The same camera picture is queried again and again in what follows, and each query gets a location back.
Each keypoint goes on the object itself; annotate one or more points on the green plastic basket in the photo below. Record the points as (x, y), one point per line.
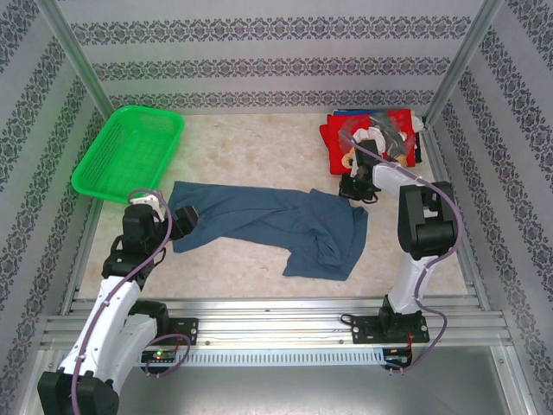
(125, 147)

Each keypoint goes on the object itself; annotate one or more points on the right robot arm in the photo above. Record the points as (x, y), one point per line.
(425, 220)

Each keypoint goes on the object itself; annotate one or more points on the red teddy bear t-shirt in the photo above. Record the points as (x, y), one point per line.
(334, 147)

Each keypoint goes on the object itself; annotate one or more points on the white folded garment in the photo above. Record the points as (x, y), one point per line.
(419, 123)

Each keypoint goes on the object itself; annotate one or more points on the metal sheet shelf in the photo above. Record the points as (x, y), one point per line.
(276, 389)

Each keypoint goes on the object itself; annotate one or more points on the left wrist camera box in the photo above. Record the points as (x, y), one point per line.
(142, 201)

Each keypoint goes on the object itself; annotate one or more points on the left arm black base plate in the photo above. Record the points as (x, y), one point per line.
(186, 330)

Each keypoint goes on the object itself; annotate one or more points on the aluminium mounting rail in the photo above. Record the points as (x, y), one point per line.
(276, 320)

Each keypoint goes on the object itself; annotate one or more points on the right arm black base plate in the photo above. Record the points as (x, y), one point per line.
(363, 330)

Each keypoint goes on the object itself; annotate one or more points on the aluminium frame post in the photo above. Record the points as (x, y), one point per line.
(462, 65)
(82, 65)

